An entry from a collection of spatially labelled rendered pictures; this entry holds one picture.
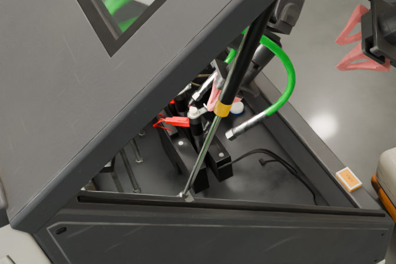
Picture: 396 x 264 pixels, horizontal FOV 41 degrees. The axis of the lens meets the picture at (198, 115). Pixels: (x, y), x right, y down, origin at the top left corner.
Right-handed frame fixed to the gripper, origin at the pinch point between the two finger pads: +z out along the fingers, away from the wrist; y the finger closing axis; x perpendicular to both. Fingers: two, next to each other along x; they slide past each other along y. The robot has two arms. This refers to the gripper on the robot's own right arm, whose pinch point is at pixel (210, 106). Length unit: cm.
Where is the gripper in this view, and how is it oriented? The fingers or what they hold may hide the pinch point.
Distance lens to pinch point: 111.7
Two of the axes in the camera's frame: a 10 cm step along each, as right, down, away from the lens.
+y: -7.8, -2.8, -5.5
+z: -5.8, 6.6, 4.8
